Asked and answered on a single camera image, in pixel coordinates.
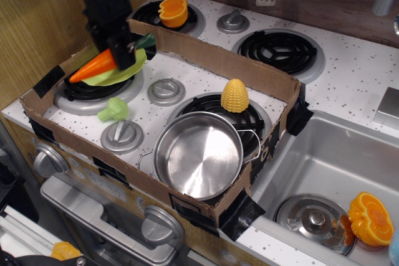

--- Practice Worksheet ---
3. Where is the orange pumpkin half on burner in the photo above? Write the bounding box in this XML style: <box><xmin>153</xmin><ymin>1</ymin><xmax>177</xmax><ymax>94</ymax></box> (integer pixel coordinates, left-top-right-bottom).
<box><xmin>158</xmin><ymin>0</ymin><xmax>188</xmax><ymax>28</ymax></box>

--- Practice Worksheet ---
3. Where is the back right stove burner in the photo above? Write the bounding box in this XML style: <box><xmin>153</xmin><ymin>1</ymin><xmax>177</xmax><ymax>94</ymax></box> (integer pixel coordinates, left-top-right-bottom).
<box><xmin>232</xmin><ymin>29</ymin><xmax>326</xmax><ymax>84</ymax></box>

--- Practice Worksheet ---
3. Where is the stainless steel pot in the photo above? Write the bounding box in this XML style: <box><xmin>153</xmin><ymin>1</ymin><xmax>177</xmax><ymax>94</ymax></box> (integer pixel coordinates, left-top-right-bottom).
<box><xmin>149</xmin><ymin>112</ymin><xmax>247</xmax><ymax>201</ymax></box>

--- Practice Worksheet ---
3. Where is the orange tape piece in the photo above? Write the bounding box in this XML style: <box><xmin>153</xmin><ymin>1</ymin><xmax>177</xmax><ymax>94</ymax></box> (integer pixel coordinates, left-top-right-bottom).
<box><xmin>50</xmin><ymin>241</ymin><xmax>82</xmax><ymax>261</ymax></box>

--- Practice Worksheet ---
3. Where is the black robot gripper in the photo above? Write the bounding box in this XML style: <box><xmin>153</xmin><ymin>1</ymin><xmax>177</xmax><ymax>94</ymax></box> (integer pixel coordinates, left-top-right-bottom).
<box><xmin>83</xmin><ymin>0</ymin><xmax>136</xmax><ymax>70</ymax></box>

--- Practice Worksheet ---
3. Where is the silver oven door handle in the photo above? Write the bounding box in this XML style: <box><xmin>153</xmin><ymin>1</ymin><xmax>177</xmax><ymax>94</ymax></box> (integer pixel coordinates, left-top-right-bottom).
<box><xmin>41</xmin><ymin>176</ymin><xmax>178</xmax><ymax>265</ymax></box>

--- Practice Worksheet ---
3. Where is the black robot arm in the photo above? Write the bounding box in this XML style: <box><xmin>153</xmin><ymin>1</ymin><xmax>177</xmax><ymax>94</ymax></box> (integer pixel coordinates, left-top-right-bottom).
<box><xmin>83</xmin><ymin>0</ymin><xmax>136</xmax><ymax>70</ymax></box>

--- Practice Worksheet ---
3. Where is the silver stovetop knob lower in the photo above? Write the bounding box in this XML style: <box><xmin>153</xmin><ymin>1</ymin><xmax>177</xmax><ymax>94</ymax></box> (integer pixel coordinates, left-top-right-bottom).
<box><xmin>100</xmin><ymin>120</ymin><xmax>144</xmax><ymax>154</ymax></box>

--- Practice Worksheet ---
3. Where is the light green toy plate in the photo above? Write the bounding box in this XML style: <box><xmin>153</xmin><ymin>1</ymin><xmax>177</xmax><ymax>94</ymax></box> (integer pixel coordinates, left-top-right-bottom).
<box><xmin>83</xmin><ymin>49</ymin><xmax>147</xmax><ymax>87</ymax></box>

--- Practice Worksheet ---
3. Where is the green toy broccoli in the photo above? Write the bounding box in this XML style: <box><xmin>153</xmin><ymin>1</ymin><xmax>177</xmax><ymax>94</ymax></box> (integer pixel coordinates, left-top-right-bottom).
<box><xmin>97</xmin><ymin>97</ymin><xmax>128</xmax><ymax>122</ymax></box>

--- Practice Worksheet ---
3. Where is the silver oven knob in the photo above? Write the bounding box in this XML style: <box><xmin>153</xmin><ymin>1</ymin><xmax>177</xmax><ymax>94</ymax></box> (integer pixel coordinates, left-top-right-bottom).
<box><xmin>33</xmin><ymin>143</ymin><xmax>70</xmax><ymax>178</ymax></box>
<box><xmin>141</xmin><ymin>204</ymin><xmax>185</xmax><ymax>247</ymax></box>

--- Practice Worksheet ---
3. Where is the silver oven knob right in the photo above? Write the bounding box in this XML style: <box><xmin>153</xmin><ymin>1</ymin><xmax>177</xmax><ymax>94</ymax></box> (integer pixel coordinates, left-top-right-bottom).
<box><xmin>141</xmin><ymin>204</ymin><xmax>185</xmax><ymax>247</ymax></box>

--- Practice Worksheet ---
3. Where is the steel pot lid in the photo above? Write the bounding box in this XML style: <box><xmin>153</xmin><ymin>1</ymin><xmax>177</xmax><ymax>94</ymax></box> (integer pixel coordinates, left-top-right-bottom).
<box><xmin>274</xmin><ymin>194</ymin><xmax>356</xmax><ymax>256</ymax></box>

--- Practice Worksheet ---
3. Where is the brown cardboard fence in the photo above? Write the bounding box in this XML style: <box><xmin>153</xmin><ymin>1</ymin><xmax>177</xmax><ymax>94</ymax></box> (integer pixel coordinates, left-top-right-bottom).
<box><xmin>20</xmin><ymin>20</ymin><xmax>305</xmax><ymax>240</ymax></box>

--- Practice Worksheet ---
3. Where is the orange toy carrot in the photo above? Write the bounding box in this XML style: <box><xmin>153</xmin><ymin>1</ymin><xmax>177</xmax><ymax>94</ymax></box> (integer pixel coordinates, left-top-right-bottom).
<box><xmin>69</xmin><ymin>34</ymin><xmax>155</xmax><ymax>83</ymax></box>

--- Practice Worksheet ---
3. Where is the silver oven knob left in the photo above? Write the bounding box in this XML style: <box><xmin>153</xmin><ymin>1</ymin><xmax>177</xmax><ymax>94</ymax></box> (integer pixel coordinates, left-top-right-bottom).
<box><xmin>33</xmin><ymin>143</ymin><xmax>70</xmax><ymax>178</ymax></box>

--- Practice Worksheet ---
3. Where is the silver stovetop knob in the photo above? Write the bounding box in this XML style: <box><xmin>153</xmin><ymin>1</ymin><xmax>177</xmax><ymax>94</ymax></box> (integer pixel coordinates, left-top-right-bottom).
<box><xmin>147</xmin><ymin>78</ymin><xmax>186</xmax><ymax>107</ymax></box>
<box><xmin>216</xmin><ymin>9</ymin><xmax>250</xmax><ymax>34</ymax></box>
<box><xmin>100</xmin><ymin>120</ymin><xmax>144</xmax><ymax>154</ymax></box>

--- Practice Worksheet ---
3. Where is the silver stovetop knob upper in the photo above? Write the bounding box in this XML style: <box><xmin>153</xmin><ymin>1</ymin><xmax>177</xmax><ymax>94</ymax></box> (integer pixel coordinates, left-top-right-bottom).
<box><xmin>147</xmin><ymin>78</ymin><xmax>186</xmax><ymax>107</ymax></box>

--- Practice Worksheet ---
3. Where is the front right stove burner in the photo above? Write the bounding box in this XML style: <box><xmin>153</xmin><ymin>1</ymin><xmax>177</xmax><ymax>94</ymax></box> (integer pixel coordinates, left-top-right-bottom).
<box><xmin>166</xmin><ymin>92</ymin><xmax>272</xmax><ymax>160</ymax></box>

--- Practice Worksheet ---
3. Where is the back left stove burner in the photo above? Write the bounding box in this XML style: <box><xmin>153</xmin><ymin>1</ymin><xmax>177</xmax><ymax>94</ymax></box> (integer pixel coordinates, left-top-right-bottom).
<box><xmin>131</xmin><ymin>1</ymin><xmax>206</xmax><ymax>38</ymax></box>

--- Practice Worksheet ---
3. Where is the yellow toy corn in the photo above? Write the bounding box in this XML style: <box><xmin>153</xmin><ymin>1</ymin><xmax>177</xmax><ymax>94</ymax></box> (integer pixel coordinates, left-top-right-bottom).
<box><xmin>221</xmin><ymin>78</ymin><xmax>249</xmax><ymax>113</ymax></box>

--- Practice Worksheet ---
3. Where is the silver stovetop knob back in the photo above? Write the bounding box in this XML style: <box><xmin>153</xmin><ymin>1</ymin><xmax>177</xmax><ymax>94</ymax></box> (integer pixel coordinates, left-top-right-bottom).
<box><xmin>216</xmin><ymin>9</ymin><xmax>250</xmax><ymax>34</ymax></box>

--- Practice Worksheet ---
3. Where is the front left stove burner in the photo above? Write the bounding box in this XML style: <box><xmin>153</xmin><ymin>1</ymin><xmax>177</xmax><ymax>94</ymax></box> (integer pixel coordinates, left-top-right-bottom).
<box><xmin>54</xmin><ymin>70</ymin><xmax>145</xmax><ymax>116</ymax></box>

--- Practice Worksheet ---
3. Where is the orange pumpkin half in sink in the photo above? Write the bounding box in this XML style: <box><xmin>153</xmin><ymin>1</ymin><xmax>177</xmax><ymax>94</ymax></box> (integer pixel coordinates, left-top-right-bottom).
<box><xmin>348</xmin><ymin>192</ymin><xmax>394</xmax><ymax>247</ymax></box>

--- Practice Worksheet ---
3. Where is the stove burner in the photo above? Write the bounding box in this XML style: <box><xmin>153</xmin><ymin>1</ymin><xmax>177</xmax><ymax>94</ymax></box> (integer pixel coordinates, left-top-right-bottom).
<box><xmin>131</xmin><ymin>1</ymin><xmax>206</xmax><ymax>38</ymax></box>
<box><xmin>232</xmin><ymin>29</ymin><xmax>326</xmax><ymax>84</ymax></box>
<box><xmin>54</xmin><ymin>70</ymin><xmax>145</xmax><ymax>116</ymax></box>
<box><xmin>166</xmin><ymin>92</ymin><xmax>272</xmax><ymax>160</ymax></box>

